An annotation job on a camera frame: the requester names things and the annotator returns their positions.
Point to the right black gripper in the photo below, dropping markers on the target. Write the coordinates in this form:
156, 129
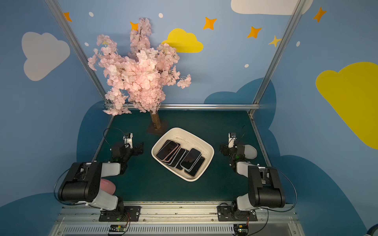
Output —
226, 149

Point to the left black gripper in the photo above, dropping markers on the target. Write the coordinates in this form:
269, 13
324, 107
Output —
135, 149

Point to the phone white case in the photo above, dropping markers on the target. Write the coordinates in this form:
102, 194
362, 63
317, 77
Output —
190, 159

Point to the phone beige case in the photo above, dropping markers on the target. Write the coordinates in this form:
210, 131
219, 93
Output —
196, 167

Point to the white plastic storage box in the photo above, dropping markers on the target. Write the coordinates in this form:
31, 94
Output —
187, 140

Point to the phone light pink case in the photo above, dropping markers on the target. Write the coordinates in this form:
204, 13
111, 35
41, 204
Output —
179, 155

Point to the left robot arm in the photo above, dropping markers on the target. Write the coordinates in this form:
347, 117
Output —
81, 184

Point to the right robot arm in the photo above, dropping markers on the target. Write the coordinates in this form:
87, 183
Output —
264, 184

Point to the white round lid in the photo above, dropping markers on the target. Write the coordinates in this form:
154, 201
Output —
250, 152

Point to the pink spray bottle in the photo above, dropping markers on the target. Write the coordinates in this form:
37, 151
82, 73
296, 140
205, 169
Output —
107, 186

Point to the left circuit board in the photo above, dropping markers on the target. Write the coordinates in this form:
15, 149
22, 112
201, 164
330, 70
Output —
117, 229

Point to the circuit board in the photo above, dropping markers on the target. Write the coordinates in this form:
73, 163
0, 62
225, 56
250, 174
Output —
240, 230
117, 229

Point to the right circuit board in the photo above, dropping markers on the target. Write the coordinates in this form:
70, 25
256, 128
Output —
240, 230

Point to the pink cherry blossom tree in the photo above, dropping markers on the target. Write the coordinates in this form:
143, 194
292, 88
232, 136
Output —
139, 77

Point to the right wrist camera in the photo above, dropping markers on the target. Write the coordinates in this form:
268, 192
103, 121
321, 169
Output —
231, 139

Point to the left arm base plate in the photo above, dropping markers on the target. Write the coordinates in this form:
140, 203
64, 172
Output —
129, 213

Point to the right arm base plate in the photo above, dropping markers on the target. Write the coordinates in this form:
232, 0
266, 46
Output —
229, 213

